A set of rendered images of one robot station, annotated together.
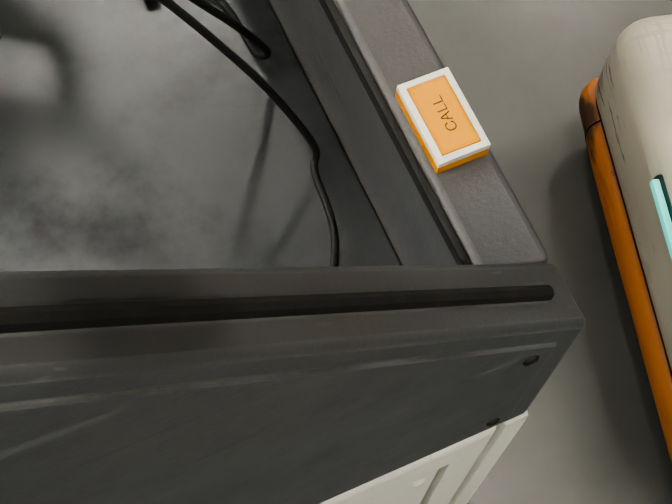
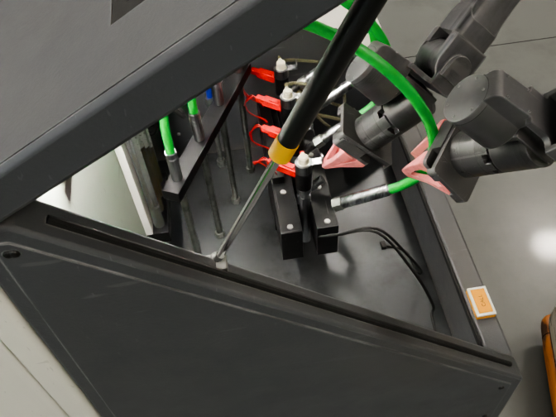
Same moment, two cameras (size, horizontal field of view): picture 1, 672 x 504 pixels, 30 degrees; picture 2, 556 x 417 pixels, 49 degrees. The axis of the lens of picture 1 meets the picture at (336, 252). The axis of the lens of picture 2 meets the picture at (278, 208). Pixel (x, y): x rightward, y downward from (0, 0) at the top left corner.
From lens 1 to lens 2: 0.37 m
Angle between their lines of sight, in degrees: 20
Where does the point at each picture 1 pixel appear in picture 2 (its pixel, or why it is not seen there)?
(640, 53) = not seen: outside the picture
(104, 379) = (381, 341)
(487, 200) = (492, 331)
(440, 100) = (481, 295)
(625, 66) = not seen: outside the picture
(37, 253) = not seen: hidden behind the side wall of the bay
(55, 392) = (368, 340)
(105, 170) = (360, 300)
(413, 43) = (474, 276)
